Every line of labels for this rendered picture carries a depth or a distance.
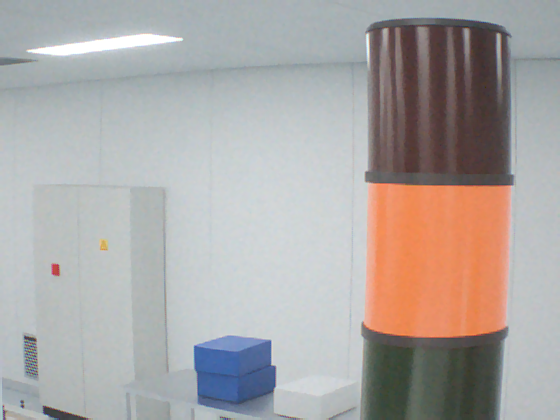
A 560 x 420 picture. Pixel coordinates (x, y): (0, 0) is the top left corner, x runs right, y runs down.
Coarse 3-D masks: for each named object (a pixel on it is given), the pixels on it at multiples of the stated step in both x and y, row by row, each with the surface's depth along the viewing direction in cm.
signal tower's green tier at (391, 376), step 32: (384, 352) 29; (416, 352) 28; (448, 352) 28; (480, 352) 28; (384, 384) 29; (416, 384) 28; (448, 384) 28; (480, 384) 28; (384, 416) 29; (416, 416) 28; (448, 416) 28; (480, 416) 28
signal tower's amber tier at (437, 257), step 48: (384, 192) 29; (432, 192) 28; (480, 192) 28; (384, 240) 29; (432, 240) 28; (480, 240) 28; (384, 288) 29; (432, 288) 28; (480, 288) 28; (432, 336) 28
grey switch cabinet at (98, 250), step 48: (48, 192) 755; (96, 192) 721; (144, 192) 714; (48, 240) 758; (96, 240) 724; (144, 240) 716; (48, 288) 761; (96, 288) 726; (144, 288) 717; (48, 336) 765; (96, 336) 730; (144, 336) 717; (48, 384) 769; (96, 384) 733
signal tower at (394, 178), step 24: (384, 24) 28; (408, 24) 28; (432, 24) 27; (456, 24) 27; (480, 24) 28; (384, 336) 29; (408, 336) 28; (456, 336) 28; (480, 336) 28; (504, 336) 29
